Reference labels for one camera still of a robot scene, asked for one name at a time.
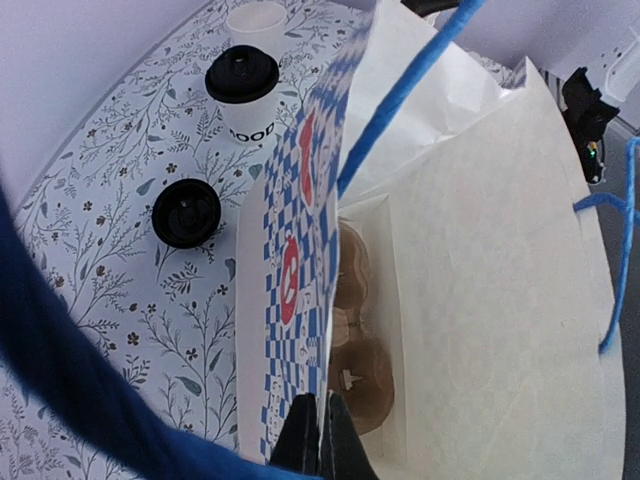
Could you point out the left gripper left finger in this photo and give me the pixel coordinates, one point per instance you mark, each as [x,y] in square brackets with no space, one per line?
[297,448]

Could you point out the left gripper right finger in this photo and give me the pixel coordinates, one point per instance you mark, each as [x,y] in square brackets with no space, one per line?
[342,455]

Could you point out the brown cardboard cup carrier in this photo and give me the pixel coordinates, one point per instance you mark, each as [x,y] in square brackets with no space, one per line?
[359,366]

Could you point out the blue checkered paper bag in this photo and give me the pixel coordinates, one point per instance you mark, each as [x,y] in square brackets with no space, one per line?
[489,291]

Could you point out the white paper cup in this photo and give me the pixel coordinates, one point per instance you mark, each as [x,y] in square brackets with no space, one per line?
[251,123]
[260,24]

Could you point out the black plastic cup lid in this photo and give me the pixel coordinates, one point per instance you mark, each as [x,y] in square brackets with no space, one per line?
[241,74]

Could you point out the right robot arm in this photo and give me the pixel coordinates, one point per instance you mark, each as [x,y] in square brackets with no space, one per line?
[622,75]

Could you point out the floral patterned table mat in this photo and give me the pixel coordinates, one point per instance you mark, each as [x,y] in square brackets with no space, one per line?
[163,317]

